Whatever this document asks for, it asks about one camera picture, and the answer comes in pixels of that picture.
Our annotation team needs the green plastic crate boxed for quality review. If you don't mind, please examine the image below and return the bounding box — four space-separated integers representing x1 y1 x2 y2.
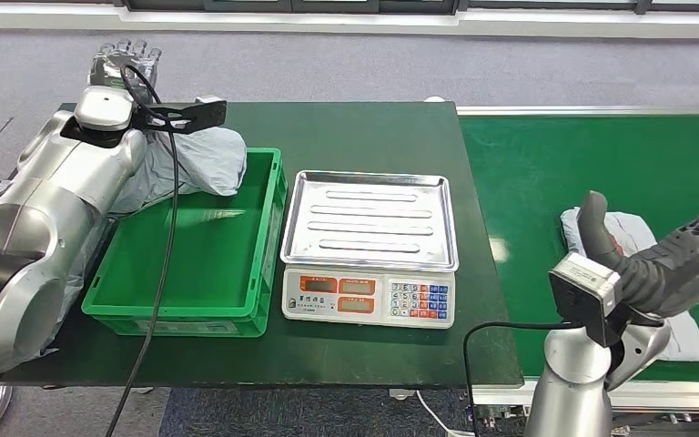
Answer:
81 147 288 338

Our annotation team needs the white floor cable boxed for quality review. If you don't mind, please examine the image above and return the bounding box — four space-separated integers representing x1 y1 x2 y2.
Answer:
415 391 477 437

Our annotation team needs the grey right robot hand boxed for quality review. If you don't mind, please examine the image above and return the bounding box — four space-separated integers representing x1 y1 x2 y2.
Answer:
577 188 699 320

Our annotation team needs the white electronic scale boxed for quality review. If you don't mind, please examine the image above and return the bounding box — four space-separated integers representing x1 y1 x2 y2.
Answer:
279 170 461 330

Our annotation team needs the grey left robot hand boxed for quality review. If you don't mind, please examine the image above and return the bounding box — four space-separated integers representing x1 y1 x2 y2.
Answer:
86 38 163 105

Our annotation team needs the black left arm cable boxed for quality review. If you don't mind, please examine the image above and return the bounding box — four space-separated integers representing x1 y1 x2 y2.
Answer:
105 63 182 437

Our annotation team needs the grey parcel with red print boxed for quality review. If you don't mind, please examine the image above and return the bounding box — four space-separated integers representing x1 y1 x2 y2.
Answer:
560 207 699 363
107 127 248 215

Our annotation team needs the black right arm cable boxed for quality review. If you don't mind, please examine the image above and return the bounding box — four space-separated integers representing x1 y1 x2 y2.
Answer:
462 320 586 437

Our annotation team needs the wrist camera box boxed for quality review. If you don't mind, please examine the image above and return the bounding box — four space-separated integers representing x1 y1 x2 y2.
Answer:
548 251 623 348
135 96 228 135

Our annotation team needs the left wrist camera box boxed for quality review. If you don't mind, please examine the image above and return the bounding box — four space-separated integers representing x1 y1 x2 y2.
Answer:
135 96 228 135

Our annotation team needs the steel scale tray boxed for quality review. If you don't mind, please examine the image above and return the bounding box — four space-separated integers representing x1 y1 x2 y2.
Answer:
279 170 461 272

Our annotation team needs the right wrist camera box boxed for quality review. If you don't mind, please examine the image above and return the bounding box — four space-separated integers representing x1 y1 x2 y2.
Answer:
548 251 623 348

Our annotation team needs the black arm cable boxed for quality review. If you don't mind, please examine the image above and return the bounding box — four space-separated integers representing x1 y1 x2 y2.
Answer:
462 320 586 437
105 63 182 437

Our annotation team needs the grey bag with black print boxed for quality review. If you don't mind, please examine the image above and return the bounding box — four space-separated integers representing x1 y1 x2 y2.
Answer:
0 179 116 363

